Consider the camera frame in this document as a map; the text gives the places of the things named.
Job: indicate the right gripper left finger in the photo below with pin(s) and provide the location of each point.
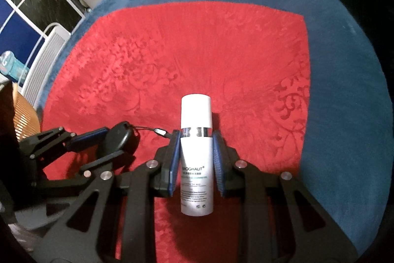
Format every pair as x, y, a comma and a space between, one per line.
112, 220

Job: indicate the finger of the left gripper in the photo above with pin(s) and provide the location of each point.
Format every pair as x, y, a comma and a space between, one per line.
86, 173
54, 143

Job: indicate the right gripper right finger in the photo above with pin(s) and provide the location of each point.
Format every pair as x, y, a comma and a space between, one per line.
280, 219

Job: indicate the orange mesh basket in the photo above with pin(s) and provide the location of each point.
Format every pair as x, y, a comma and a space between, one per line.
26, 121

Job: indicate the black car key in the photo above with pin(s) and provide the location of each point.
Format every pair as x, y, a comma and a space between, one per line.
126, 137

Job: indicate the white cylindrical bottle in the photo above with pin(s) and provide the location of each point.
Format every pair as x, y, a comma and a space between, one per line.
197, 168

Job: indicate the blue velvet blanket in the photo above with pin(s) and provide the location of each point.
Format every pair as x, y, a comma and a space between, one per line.
347, 155

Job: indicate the red patterned cloth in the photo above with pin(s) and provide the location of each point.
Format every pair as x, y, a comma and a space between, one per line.
136, 64

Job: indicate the white panel heater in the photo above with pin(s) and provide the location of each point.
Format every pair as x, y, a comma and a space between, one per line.
39, 64

